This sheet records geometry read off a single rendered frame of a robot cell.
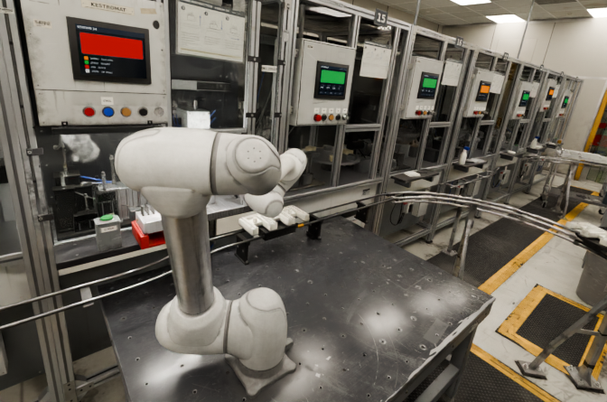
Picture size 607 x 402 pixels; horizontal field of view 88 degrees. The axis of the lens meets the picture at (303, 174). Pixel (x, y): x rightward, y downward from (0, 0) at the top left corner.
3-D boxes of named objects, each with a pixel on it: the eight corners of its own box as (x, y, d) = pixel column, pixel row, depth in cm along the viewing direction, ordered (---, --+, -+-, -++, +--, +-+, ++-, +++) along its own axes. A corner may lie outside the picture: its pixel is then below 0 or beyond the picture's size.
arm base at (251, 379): (306, 363, 108) (308, 350, 106) (250, 400, 94) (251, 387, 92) (276, 329, 121) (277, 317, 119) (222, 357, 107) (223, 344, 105)
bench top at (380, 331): (188, 605, 60) (188, 593, 59) (97, 294, 136) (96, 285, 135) (494, 304, 154) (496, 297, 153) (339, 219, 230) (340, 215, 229)
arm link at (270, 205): (254, 211, 128) (274, 187, 131) (275, 228, 116) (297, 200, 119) (237, 198, 121) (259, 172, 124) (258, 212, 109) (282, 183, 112)
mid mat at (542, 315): (593, 391, 187) (594, 389, 186) (494, 331, 226) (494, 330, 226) (617, 321, 249) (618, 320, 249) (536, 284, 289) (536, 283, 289)
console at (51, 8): (40, 127, 105) (15, -30, 92) (37, 115, 126) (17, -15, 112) (170, 125, 132) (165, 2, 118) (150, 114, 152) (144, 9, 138)
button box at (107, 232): (98, 252, 119) (96, 223, 115) (96, 243, 124) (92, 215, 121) (122, 247, 124) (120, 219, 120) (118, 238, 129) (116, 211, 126)
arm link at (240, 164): (283, 149, 77) (226, 145, 75) (286, 122, 59) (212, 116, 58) (279, 203, 74) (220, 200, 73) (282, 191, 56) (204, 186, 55)
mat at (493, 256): (470, 313, 242) (470, 312, 242) (404, 274, 285) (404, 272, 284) (601, 192, 610) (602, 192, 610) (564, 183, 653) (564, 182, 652)
